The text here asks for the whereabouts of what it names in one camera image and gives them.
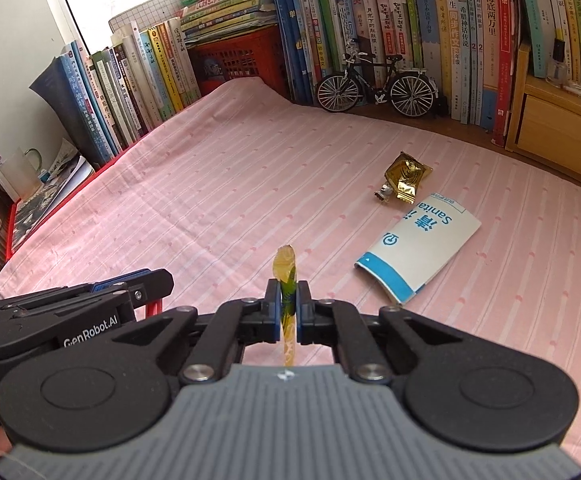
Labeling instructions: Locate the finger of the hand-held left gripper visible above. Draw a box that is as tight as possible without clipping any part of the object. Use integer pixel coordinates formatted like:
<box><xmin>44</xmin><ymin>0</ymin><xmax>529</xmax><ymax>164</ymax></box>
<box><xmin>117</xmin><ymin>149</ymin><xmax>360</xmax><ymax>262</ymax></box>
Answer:
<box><xmin>89</xmin><ymin>268</ymin><xmax>174</xmax><ymax>311</ymax></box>

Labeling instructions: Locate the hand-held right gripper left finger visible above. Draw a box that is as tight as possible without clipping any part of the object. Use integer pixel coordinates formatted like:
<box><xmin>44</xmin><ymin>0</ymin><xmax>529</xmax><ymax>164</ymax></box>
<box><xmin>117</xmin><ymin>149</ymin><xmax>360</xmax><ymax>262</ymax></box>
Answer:
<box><xmin>157</xmin><ymin>280</ymin><xmax>279</xmax><ymax>386</ymax></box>

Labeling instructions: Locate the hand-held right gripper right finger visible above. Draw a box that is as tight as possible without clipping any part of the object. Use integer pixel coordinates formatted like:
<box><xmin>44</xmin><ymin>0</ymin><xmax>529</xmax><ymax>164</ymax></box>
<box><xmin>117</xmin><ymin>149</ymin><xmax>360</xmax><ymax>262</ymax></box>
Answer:
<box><xmin>296</xmin><ymin>281</ymin><xmax>424</xmax><ymax>386</ymax></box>

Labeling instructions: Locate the gold green foil bag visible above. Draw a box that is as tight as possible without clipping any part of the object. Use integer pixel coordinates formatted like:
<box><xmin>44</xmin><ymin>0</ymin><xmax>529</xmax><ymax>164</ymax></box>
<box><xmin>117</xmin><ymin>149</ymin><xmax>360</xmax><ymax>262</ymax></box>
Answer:
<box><xmin>272</xmin><ymin>243</ymin><xmax>299</xmax><ymax>369</ymax></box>

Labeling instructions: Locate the stack of flat books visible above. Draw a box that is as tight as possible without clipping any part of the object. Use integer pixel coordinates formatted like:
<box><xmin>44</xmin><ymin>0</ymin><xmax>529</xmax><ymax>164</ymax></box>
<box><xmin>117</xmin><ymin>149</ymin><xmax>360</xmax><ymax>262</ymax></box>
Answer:
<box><xmin>179</xmin><ymin>0</ymin><xmax>277</xmax><ymax>46</ymax></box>

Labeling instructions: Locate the red plastic box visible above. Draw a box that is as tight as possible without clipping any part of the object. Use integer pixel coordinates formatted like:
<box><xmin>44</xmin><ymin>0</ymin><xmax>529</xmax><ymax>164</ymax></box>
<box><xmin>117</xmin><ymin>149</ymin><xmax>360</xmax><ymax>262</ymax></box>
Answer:
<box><xmin>4</xmin><ymin>152</ymin><xmax>124</xmax><ymax>262</ymax></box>

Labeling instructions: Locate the pink striped bedsheet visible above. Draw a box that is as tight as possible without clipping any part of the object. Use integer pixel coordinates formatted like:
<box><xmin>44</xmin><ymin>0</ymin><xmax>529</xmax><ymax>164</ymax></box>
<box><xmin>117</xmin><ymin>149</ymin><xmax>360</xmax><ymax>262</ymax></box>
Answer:
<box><xmin>0</xmin><ymin>77</ymin><xmax>581</xmax><ymax>466</ymax></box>

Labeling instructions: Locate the white blue wipes packet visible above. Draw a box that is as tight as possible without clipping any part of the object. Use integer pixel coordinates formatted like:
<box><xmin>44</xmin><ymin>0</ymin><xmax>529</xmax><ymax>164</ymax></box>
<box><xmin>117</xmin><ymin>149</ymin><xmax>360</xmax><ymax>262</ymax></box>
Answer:
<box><xmin>354</xmin><ymin>191</ymin><xmax>482</xmax><ymax>307</ymax></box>

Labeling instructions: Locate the clear glass mug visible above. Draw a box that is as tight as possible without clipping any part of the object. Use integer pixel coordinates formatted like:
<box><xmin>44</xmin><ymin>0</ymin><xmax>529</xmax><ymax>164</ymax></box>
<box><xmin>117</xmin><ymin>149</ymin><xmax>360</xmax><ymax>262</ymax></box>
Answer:
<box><xmin>6</xmin><ymin>147</ymin><xmax>45</xmax><ymax>201</ymax></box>

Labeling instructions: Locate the crumpled gold wrapper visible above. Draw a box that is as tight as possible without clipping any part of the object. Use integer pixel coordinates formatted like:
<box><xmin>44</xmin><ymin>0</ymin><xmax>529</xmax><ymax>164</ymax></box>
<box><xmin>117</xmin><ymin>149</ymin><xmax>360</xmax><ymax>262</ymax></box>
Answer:
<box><xmin>374</xmin><ymin>151</ymin><xmax>436</xmax><ymax>207</ymax></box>

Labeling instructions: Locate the large dark blue folder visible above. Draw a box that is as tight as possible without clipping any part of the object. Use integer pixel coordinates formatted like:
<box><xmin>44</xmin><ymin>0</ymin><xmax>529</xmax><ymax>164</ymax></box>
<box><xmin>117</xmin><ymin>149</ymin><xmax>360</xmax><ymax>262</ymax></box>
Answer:
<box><xmin>29</xmin><ymin>55</ymin><xmax>121</xmax><ymax>167</ymax></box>

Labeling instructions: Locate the red plastic crate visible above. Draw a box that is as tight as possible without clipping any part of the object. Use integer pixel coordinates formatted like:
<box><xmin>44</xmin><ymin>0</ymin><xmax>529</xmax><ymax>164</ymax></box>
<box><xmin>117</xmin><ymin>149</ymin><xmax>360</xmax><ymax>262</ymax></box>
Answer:
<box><xmin>189</xmin><ymin>24</ymin><xmax>291</xmax><ymax>103</ymax></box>

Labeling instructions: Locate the black model bicycle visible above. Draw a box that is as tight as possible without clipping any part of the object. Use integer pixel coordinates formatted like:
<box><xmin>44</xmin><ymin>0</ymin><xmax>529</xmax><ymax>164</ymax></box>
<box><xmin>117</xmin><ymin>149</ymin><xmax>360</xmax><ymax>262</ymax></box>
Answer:
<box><xmin>315</xmin><ymin>51</ymin><xmax>437</xmax><ymax>118</ymax></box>

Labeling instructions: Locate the white grid board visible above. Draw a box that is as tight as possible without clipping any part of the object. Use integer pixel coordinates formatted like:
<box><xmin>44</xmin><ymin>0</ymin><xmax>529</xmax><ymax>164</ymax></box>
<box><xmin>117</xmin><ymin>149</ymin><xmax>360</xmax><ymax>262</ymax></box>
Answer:
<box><xmin>108</xmin><ymin>0</ymin><xmax>194</xmax><ymax>43</ymax></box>

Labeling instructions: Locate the wooden drawer organizer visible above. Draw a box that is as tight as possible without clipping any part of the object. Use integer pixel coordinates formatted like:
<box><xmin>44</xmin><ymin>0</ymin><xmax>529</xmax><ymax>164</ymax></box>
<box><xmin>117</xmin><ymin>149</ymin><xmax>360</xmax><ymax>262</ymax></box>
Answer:
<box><xmin>505</xmin><ymin>42</ymin><xmax>581</xmax><ymax>192</ymax></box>

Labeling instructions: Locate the small clear bottle black cap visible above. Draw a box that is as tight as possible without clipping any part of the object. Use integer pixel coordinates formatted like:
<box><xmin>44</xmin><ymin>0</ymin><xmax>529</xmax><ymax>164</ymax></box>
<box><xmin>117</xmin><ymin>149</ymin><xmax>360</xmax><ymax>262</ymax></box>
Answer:
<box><xmin>547</xmin><ymin>30</ymin><xmax>569</xmax><ymax>81</ymax></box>

